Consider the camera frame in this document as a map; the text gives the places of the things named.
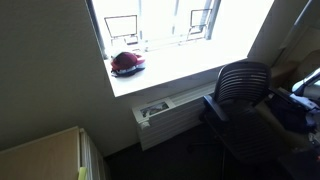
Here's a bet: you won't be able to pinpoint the black mesh office chair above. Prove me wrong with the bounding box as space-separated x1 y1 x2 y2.
202 61 289 164

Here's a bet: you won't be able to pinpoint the yellow sticky note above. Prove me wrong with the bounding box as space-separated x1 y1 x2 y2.
78 167 87 180

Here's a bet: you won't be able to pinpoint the beige drawer cabinet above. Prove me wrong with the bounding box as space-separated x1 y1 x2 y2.
0 125 111 180

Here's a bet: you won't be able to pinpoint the white wall heater unit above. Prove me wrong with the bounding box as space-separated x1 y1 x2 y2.
132 82 215 151

